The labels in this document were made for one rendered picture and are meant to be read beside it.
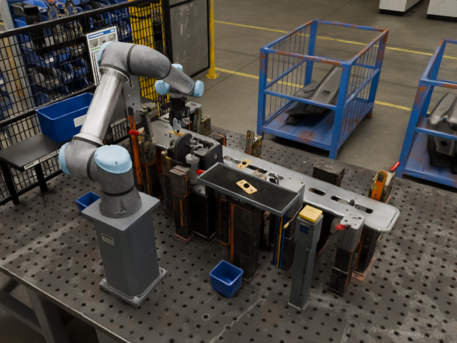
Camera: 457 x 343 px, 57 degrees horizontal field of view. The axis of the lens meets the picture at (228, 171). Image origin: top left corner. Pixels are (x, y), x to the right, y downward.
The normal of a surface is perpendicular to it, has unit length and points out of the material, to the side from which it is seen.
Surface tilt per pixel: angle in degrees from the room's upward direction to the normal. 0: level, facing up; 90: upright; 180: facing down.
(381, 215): 0
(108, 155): 7
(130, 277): 91
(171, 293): 0
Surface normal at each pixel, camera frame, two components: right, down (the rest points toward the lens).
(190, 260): 0.00, -0.83
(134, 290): 0.22, 0.51
